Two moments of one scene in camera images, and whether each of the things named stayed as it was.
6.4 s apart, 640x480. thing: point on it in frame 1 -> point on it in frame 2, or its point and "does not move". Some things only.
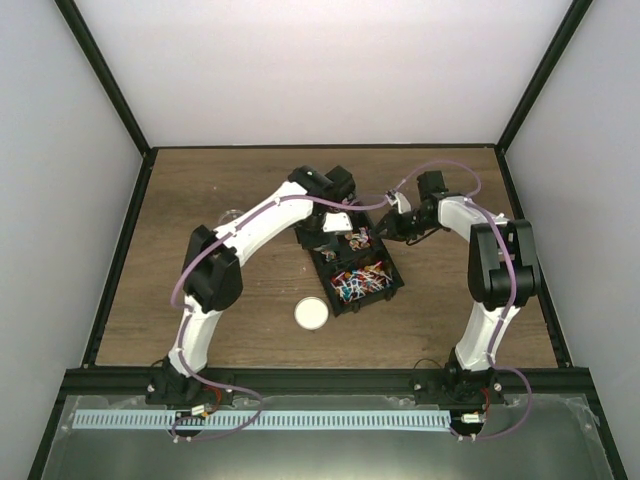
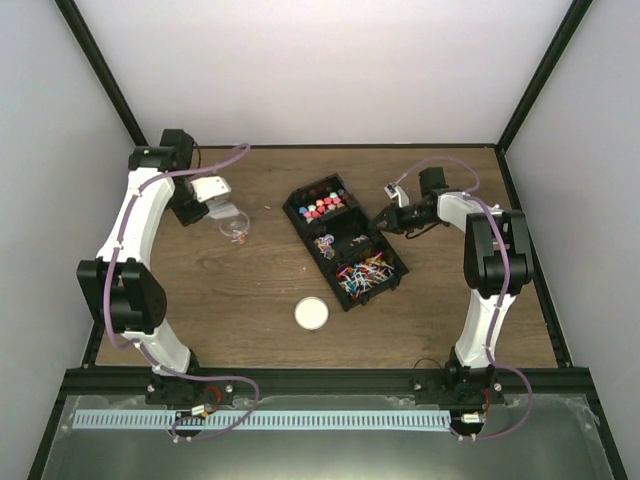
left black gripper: x=308 y=239 -> x=189 y=216
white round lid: x=311 y=313 does not move
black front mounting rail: x=330 y=384 does not move
